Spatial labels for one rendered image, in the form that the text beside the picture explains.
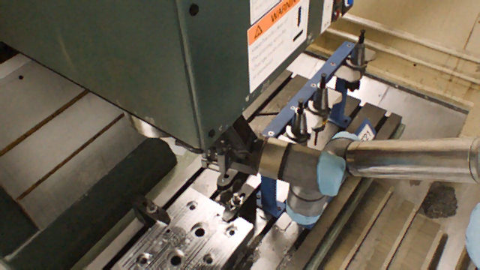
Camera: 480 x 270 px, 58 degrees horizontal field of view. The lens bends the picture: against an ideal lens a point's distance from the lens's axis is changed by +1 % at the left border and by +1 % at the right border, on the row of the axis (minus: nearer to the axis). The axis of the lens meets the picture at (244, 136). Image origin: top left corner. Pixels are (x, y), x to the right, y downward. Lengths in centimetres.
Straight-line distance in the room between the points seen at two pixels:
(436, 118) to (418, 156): 99
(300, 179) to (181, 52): 39
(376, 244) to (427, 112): 58
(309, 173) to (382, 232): 80
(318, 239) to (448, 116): 77
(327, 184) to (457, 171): 21
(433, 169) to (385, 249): 74
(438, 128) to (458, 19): 41
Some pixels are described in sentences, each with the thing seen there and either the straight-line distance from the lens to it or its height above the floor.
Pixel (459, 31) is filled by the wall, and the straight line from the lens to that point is 165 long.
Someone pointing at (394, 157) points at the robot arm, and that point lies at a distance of 84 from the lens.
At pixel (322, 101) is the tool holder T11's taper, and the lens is 114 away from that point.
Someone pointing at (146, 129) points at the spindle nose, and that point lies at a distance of 77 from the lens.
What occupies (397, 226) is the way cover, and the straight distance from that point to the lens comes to 158.
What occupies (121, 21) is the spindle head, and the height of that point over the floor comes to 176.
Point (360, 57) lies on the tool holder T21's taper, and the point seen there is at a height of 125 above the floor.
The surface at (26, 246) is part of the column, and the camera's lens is 150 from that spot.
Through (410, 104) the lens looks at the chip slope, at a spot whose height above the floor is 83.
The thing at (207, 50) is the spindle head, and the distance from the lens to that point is 50.
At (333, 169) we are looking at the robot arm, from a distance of 78.
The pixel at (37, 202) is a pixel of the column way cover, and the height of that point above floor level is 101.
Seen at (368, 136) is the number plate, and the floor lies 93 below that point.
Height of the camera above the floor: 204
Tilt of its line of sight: 48 degrees down
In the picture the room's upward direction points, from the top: 4 degrees counter-clockwise
